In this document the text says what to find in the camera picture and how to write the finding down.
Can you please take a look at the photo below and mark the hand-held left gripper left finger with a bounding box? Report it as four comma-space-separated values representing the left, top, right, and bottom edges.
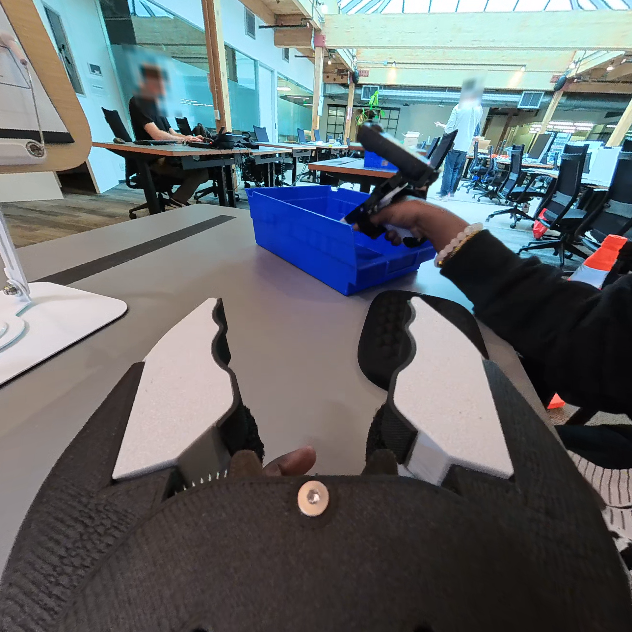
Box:
112, 297, 242, 482

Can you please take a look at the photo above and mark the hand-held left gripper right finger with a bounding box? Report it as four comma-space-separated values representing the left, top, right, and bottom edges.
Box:
390, 297, 515, 486

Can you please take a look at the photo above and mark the person's right forearm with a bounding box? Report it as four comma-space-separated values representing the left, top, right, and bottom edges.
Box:
442, 229, 632, 417

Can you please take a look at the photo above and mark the person's right hand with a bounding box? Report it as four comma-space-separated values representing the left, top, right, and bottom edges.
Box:
369, 198, 467, 257

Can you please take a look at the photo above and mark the person's left hand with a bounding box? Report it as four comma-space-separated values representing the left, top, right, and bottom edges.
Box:
261, 447, 318, 479

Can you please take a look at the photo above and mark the brown office desk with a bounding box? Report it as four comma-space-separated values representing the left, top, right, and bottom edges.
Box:
307, 158, 398, 190

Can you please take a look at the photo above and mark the black wrist rest pad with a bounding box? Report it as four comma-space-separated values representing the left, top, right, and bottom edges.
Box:
358, 290, 489, 391

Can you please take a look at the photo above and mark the sign board on white stand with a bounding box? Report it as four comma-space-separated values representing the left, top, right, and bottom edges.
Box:
0, 0, 127, 387

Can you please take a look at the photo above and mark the black office chair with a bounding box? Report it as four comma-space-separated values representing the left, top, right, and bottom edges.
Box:
487, 146, 632, 265

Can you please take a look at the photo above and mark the orange traffic cone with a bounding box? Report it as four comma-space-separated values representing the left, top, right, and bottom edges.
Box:
571, 235, 629, 290

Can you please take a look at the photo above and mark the long office desk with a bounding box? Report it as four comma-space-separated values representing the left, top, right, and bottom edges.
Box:
93, 141, 297, 214

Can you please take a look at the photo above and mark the beaded bracelet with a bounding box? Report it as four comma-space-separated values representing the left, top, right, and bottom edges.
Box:
433, 223, 487, 269

